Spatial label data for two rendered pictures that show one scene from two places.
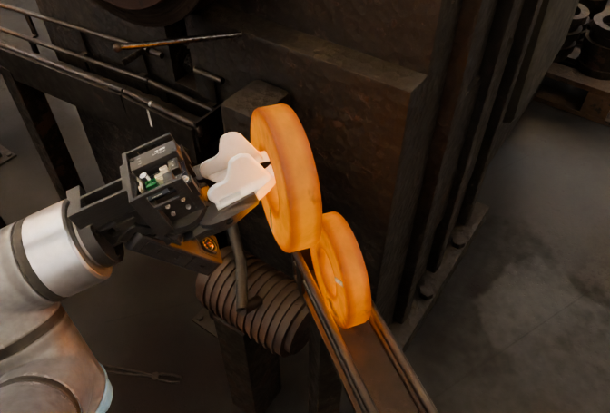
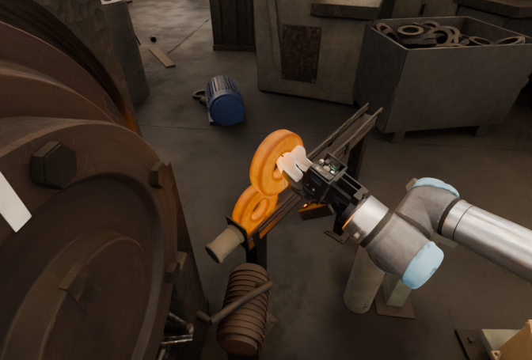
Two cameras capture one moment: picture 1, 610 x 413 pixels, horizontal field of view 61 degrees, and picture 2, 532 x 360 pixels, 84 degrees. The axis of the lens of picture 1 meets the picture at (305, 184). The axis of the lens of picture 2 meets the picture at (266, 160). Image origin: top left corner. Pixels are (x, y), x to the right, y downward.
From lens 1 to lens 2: 84 cm
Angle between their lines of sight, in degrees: 81
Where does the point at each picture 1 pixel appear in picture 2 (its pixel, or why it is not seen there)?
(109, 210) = (351, 183)
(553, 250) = not seen: hidden behind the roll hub
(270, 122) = (283, 136)
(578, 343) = not seen: hidden behind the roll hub
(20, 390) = (410, 211)
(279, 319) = (261, 272)
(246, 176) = (299, 154)
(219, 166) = (295, 171)
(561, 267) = not seen: hidden behind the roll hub
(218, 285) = (256, 320)
